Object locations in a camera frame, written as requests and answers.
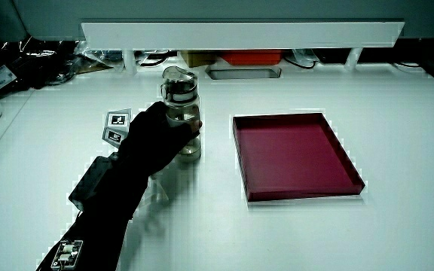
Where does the person's left hand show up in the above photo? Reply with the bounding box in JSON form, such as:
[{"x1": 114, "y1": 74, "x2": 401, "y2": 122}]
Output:
[{"x1": 102, "y1": 101, "x2": 203, "y2": 178}]

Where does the clear plastic water bottle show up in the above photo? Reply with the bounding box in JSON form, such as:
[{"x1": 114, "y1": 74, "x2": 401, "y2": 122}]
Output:
[{"x1": 160, "y1": 65, "x2": 203, "y2": 164}]

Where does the clear plastic bag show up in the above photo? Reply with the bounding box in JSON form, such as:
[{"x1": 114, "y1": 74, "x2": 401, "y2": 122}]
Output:
[{"x1": 74, "y1": 40, "x2": 124, "y2": 73}]

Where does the brown cardboard box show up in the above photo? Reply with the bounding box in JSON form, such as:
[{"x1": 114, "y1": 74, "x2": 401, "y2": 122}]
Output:
[{"x1": 180, "y1": 50, "x2": 219, "y2": 69}]

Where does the white desk shelf riser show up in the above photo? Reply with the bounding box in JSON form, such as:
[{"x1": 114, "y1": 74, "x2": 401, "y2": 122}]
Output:
[{"x1": 80, "y1": 20, "x2": 406, "y2": 74}]

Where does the black cable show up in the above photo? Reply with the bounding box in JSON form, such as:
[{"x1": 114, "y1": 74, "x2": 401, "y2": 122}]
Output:
[
  {"x1": 284, "y1": 50, "x2": 318, "y2": 70},
  {"x1": 135, "y1": 51, "x2": 170, "y2": 69}
]

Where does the orange box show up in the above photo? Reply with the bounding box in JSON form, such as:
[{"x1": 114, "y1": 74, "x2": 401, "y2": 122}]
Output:
[{"x1": 220, "y1": 50, "x2": 284, "y2": 66}]

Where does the black forearm tracker box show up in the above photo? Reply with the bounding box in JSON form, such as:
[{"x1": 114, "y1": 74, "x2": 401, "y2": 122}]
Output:
[{"x1": 68, "y1": 155, "x2": 114, "y2": 211}]

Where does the black plastic bag with label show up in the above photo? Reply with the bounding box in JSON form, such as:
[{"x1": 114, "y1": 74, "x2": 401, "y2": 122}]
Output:
[{"x1": 0, "y1": 36, "x2": 87, "y2": 99}]

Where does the dark red square tray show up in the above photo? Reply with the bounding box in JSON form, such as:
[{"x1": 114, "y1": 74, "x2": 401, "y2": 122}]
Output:
[{"x1": 232, "y1": 111, "x2": 367, "y2": 203}]

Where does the grey rectangular tray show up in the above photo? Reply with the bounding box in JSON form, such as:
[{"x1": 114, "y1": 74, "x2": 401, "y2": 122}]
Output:
[{"x1": 205, "y1": 65, "x2": 283, "y2": 81}]

